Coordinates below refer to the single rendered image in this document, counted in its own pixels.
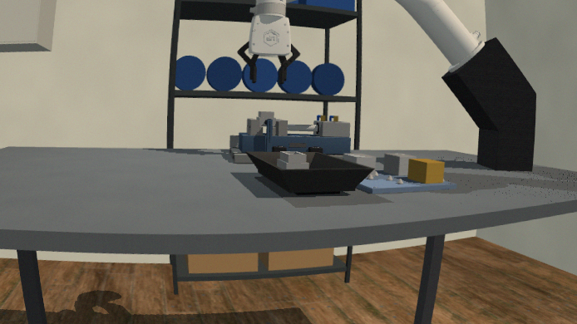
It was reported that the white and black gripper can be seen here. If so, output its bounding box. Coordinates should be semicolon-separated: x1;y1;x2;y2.
238;13;300;84

